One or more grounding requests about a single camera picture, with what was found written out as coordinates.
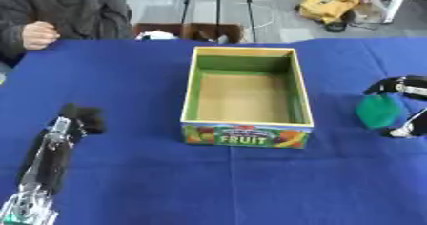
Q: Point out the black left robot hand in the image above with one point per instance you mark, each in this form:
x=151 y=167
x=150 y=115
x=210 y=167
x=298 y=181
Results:
x=83 y=116

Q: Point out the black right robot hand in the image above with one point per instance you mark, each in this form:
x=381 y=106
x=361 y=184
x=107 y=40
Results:
x=408 y=87

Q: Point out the green toy fruit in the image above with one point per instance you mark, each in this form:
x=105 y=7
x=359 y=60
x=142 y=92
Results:
x=377 y=111

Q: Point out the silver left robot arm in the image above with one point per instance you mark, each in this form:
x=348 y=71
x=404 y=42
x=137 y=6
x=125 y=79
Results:
x=44 y=163

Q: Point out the brown cardboard box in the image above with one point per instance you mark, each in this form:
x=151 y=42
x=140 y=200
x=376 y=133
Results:
x=194 y=31

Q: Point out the cardboard box with green inside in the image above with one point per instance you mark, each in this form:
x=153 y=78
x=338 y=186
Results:
x=246 y=98

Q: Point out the white stand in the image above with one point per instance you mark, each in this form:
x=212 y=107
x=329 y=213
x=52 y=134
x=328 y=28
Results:
x=397 y=0

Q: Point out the person's hand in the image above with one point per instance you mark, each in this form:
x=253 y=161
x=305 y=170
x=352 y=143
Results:
x=38 y=35

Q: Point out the white soft toy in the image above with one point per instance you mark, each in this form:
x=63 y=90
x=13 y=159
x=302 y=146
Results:
x=155 y=35

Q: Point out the person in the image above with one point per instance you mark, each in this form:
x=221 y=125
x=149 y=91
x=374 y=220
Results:
x=61 y=9

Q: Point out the yellow bag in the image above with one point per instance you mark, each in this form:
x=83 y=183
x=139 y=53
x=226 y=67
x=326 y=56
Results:
x=327 y=9

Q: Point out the black tripod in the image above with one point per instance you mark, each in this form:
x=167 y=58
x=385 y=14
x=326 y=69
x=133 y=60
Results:
x=218 y=6

